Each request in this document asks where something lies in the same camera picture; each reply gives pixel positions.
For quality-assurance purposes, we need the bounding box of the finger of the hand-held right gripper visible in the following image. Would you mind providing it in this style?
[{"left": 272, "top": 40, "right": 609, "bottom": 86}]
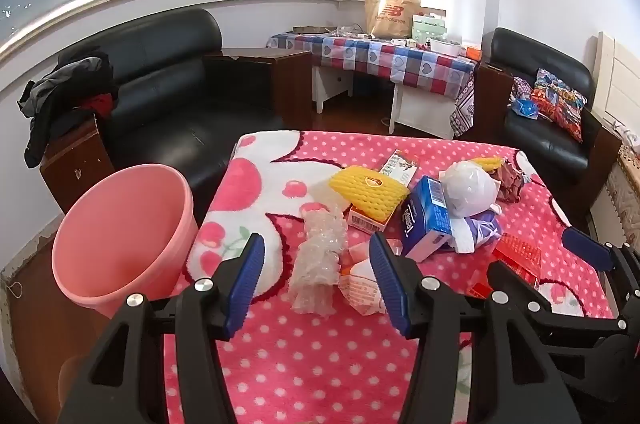
[
  {"left": 561, "top": 227, "right": 640, "bottom": 320},
  {"left": 486, "top": 259, "right": 628, "bottom": 345}
]

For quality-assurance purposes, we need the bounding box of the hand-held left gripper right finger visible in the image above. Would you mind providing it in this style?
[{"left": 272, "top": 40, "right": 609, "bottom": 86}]
[{"left": 368, "top": 231, "right": 583, "bottom": 424}]

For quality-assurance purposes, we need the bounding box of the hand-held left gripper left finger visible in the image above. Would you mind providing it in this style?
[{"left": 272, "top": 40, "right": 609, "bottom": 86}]
[{"left": 56, "top": 233, "right": 266, "bottom": 424}]

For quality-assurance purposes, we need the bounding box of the red box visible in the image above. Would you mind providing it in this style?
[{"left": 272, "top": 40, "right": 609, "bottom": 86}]
[{"left": 470, "top": 234, "right": 543, "bottom": 300}]

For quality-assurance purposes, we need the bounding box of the white orange snack wrapper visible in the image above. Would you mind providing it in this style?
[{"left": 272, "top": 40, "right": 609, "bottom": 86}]
[{"left": 337, "top": 244, "right": 396, "bottom": 317}]

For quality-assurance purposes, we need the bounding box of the purple plastic bag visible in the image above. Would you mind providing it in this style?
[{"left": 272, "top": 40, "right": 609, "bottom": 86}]
[{"left": 452, "top": 209, "right": 503, "bottom": 255}]

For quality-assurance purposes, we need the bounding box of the small orange box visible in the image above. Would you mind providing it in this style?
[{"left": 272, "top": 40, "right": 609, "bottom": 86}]
[{"left": 347, "top": 203, "right": 395, "bottom": 233}]

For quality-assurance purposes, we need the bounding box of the clear bubble wrap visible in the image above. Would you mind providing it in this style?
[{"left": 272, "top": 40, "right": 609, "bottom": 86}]
[{"left": 287, "top": 208, "right": 351, "bottom": 317}]

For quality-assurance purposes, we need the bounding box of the blue tissue pack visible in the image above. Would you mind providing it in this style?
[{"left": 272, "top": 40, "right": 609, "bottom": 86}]
[{"left": 400, "top": 175, "right": 458, "bottom": 262}]

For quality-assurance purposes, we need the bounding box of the red patterned wrapper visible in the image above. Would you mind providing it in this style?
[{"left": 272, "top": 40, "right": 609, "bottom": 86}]
[{"left": 492, "top": 159, "right": 538, "bottom": 204}]

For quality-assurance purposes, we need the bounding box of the yellow foam net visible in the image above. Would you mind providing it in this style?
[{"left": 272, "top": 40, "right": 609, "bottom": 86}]
[{"left": 329, "top": 165, "right": 411, "bottom": 225}]

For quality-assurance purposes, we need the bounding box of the white plastic bag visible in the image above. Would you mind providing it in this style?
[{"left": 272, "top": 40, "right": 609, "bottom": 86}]
[{"left": 440, "top": 161, "right": 501, "bottom": 220}]

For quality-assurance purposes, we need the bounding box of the white red carton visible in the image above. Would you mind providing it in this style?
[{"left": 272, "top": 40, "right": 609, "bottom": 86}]
[{"left": 376, "top": 149, "right": 418, "bottom": 185}]

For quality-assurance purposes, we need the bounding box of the pink plastic bucket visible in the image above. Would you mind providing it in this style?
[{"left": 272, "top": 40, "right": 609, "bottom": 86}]
[{"left": 51, "top": 164, "right": 201, "bottom": 320}]

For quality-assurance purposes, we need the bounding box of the beige patterned cloth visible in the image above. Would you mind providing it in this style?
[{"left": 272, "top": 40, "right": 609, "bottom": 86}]
[{"left": 605, "top": 144, "right": 640, "bottom": 250}]

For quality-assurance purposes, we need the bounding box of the pink polka dot blanket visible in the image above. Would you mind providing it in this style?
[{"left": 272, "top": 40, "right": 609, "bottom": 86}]
[{"left": 162, "top": 129, "right": 618, "bottom": 424}]

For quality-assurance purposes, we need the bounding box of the black leather armchair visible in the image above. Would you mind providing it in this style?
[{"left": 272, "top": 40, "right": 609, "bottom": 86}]
[{"left": 472, "top": 27, "right": 623, "bottom": 220}]

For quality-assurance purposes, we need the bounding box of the colourful printed cushion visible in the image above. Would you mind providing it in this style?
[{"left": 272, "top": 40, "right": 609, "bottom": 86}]
[{"left": 530, "top": 68, "right": 588, "bottom": 142}]

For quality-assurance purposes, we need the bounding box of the blue plastic bag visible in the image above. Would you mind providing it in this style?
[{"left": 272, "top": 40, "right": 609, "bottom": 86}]
[{"left": 510, "top": 97, "right": 540, "bottom": 120}]

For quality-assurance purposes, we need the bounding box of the white table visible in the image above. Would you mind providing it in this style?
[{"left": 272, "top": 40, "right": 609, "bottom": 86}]
[{"left": 312, "top": 67, "right": 456, "bottom": 140}]

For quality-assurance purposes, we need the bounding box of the black leather sofa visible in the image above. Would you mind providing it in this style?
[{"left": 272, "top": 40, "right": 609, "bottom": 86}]
[{"left": 40, "top": 7, "right": 313, "bottom": 215}]

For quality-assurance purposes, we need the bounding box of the chequered heart tablecloth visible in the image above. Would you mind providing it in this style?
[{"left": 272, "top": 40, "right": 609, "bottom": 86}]
[{"left": 265, "top": 32, "right": 476, "bottom": 140}]

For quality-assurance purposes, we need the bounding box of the white plastic box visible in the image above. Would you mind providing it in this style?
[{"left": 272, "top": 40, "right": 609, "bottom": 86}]
[{"left": 429, "top": 37, "right": 463, "bottom": 56}]

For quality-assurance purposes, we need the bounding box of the green box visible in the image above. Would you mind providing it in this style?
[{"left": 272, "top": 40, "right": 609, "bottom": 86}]
[{"left": 411, "top": 13, "right": 448, "bottom": 45}]

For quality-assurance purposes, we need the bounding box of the pile of dark clothes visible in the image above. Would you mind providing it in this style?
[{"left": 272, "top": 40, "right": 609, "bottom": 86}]
[{"left": 17, "top": 51, "right": 121, "bottom": 169}]

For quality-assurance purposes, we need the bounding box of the brown paper bag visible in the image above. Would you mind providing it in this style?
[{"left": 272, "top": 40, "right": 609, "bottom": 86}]
[{"left": 364, "top": 0, "right": 423, "bottom": 39}]

